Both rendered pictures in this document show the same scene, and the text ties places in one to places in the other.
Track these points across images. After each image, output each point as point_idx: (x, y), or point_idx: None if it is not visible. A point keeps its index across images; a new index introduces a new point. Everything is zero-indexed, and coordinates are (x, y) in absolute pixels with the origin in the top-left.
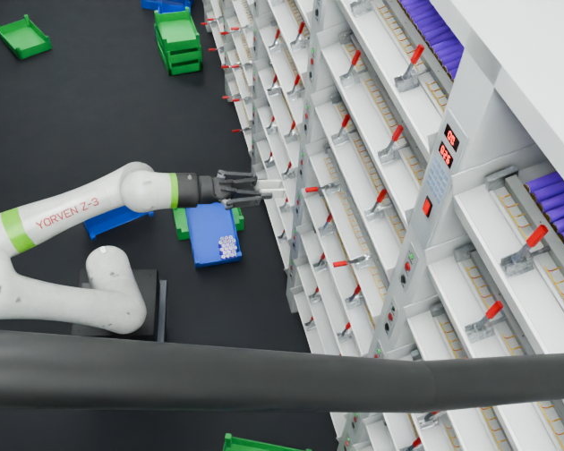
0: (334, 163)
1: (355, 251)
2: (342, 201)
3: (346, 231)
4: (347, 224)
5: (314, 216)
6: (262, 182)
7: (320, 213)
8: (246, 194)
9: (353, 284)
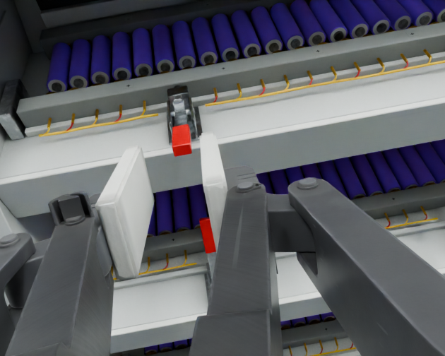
0: (90, 95)
1: None
2: (242, 105)
3: (366, 98)
4: (337, 96)
5: (153, 317)
6: (127, 199)
7: (148, 298)
8: (270, 257)
9: (405, 237)
